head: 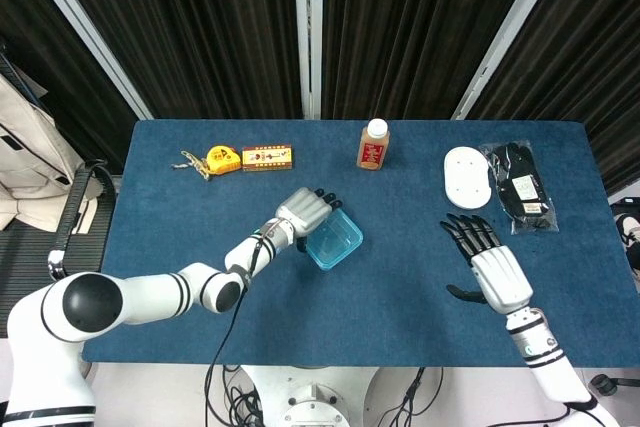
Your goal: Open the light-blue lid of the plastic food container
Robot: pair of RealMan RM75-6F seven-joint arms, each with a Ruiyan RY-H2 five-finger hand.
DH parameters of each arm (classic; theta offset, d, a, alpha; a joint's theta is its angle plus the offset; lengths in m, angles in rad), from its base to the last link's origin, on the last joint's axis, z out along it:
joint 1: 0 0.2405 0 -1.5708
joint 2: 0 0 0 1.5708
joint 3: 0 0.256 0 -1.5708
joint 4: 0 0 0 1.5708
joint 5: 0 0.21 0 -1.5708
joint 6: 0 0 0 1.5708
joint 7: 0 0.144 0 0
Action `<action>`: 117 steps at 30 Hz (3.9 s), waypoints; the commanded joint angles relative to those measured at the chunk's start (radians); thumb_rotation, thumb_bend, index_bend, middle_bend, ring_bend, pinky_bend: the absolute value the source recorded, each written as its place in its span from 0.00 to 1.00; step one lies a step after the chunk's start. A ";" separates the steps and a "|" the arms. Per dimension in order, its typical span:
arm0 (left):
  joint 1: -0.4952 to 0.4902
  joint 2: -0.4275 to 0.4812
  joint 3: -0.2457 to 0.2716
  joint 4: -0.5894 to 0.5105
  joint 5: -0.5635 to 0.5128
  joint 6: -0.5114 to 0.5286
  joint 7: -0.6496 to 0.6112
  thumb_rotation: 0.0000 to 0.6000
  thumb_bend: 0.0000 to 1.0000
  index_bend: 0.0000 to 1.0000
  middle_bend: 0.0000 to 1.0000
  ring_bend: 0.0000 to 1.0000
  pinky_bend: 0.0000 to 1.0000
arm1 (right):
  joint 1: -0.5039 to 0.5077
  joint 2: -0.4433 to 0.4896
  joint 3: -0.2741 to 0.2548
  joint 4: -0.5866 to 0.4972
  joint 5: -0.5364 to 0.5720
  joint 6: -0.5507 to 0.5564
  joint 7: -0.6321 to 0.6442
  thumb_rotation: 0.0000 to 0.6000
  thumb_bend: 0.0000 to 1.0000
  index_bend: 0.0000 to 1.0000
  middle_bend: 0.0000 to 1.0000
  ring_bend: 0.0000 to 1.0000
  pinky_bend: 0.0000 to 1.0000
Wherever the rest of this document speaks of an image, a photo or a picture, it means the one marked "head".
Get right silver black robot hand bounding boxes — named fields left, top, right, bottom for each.
left=439, top=213, right=535, bottom=316

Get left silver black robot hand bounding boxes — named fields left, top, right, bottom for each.
left=273, top=187, right=344, bottom=252

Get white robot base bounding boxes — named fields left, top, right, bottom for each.
left=239, top=364, right=446, bottom=427

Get red yellow patterned box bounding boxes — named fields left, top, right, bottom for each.
left=241, top=144, right=297, bottom=173

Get brown bottle white cap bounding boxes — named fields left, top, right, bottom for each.
left=356, top=118, right=391, bottom=171

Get yellow tape measure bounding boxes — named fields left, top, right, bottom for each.
left=206, top=145, right=243, bottom=176

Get black gloves in plastic bag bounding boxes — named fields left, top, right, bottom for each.
left=478, top=139, right=561, bottom=236

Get white oval plate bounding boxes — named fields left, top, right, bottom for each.
left=443, top=146, right=494, bottom=211

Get blue table mat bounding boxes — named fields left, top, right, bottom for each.
left=81, top=119, right=640, bottom=369

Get black white sneaker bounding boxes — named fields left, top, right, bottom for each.
left=612, top=213, right=640, bottom=293

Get black floor object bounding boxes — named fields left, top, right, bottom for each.
left=588, top=373, right=640, bottom=397

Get black pleated curtain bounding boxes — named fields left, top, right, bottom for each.
left=466, top=0, right=640, bottom=197
left=0, top=0, right=140, bottom=176
left=43, top=0, right=304, bottom=121
left=321, top=0, right=545, bottom=121

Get beige jacket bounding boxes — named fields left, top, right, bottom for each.
left=0, top=71, right=87, bottom=231

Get black mesh chair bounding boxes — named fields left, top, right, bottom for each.
left=0, top=160, right=119, bottom=293

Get metal key chain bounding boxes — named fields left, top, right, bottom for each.
left=171, top=149, right=212, bottom=182

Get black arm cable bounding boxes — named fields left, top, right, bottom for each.
left=205, top=226, right=275, bottom=427

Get thin black floor cable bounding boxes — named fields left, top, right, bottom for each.
left=375, top=366, right=446, bottom=427

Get white frame bar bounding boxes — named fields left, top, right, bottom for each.
left=292, top=0, right=325, bottom=121
left=451, top=0, right=572, bottom=121
left=13, top=0, right=154, bottom=121

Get black floor cable bundle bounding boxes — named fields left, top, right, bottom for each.
left=204, top=364, right=266, bottom=427

